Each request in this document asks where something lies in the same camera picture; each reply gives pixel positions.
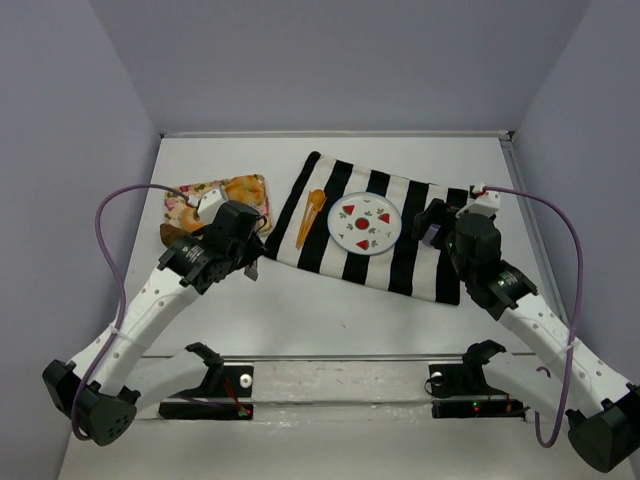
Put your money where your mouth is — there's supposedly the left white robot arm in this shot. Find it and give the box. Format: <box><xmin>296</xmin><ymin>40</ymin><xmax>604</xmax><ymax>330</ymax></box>
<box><xmin>42</xmin><ymin>201</ymin><xmax>265</xmax><ymax>446</ymax></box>

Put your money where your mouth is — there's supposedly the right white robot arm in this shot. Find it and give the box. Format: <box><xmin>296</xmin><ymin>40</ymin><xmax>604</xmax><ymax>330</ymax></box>
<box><xmin>412</xmin><ymin>199</ymin><xmax>639</xmax><ymax>473</ymax></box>

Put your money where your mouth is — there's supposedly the large twisted bread roll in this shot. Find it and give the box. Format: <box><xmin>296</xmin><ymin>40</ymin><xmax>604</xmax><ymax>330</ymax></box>
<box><xmin>224</xmin><ymin>175</ymin><xmax>266</xmax><ymax>206</ymax></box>

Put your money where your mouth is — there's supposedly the dark brown chocolate bread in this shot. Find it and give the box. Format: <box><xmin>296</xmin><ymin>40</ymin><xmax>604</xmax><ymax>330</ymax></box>
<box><xmin>159</xmin><ymin>223</ymin><xmax>193</xmax><ymax>248</ymax></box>

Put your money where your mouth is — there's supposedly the black white striped cloth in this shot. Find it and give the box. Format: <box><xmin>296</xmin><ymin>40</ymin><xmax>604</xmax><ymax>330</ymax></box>
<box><xmin>266</xmin><ymin>151</ymin><xmax>468</xmax><ymax>305</ymax></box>

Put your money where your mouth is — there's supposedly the sugared bagel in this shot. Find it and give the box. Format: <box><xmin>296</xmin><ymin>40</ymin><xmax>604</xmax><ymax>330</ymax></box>
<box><xmin>180</xmin><ymin>207</ymin><xmax>204</xmax><ymax>234</ymax></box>

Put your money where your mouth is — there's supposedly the floral serving tray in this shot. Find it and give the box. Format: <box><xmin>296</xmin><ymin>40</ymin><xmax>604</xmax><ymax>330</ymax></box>
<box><xmin>163</xmin><ymin>175</ymin><xmax>273</xmax><ymax>235</ymax></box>

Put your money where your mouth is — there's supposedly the watermelon pattern plate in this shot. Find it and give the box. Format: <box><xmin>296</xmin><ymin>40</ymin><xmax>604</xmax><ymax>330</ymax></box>
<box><xmin>327</xmin><ymin>192</ymin><xmax>402</xmax><ymax>256</ymax></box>

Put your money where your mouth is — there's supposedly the orange plastic spoon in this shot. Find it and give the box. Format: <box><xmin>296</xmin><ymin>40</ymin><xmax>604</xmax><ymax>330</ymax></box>
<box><xmin>297</xmin><ymin>188</ymin><xmax>326</xmax><ymax>246</ymax></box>

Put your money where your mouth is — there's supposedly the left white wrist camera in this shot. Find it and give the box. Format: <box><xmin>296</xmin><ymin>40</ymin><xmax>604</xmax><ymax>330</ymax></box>
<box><xmin>187</xmin><ymin>188</ymin><xmax>228</xmax><ymax>224</ymax></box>

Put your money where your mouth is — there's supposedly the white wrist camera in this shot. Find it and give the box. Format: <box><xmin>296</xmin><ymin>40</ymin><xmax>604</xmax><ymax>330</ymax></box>
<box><xmin>187</xmin><ymin>188</ymin><xmax>228</xmax><ymax>224</ymax></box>
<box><xmin>468</xmin><ymin>183</ymin><xmax>501</xmax><ymax>217</ymax></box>

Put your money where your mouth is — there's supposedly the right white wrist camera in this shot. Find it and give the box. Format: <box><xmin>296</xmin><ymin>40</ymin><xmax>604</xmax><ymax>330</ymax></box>
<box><xmin>468</xmin><ymin>183</ymin><xmax>501</xmax><ymax>217</ymax></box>

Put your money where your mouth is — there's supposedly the metal table rail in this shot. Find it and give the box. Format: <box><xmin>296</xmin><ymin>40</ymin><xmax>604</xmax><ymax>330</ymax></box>
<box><xmin>160</xmin><ymin>130</ymin><xmax>512</xmax><ymax>140</ymax></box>

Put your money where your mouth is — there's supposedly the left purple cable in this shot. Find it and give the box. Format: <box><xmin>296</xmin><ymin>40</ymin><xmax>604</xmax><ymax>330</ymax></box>
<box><xmin>69</xmin><ymin>184</ymin><xmax>197</xmax><ymax>441</ymax></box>

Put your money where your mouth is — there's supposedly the purple cable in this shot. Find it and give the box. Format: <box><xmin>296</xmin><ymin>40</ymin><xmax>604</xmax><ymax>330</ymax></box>
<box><xmin>469</xmin><ymin>185</ymin><xmax>585</xmax><ymax>447</ymax></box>
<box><xmin>69</xmin><ymin>184</ymin><xmax>197</xmax><ymax>441</ymax></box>

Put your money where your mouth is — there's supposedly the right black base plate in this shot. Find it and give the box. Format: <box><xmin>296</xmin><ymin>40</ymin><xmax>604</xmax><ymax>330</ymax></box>
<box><xmin>424</xmin><ymin>363</ymin><xmax>529</xmax><ymax>420</ymax></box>

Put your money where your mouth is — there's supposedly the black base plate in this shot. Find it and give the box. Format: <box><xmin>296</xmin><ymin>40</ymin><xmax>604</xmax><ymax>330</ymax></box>
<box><xmin>424</xmin><ymin>363</ymin><xmax>529</xmax><ymax>420</ymax></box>
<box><xmin>157</xmin><ymin>363</ymin><xmax>254</xmax><ymax>421</ymax></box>

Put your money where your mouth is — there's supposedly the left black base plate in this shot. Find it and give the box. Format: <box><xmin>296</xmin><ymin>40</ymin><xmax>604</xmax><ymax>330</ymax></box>
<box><xmin>157</xmin><ymin>363</ymin><xmax>254</xmax><ymax>421</ymax></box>

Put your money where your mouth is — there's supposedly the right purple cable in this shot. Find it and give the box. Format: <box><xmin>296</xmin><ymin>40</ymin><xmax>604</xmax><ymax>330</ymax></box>
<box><xmin>469</xmin><ymin>185</ymin><xmax>585</xmax><ymax>447</ymax></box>

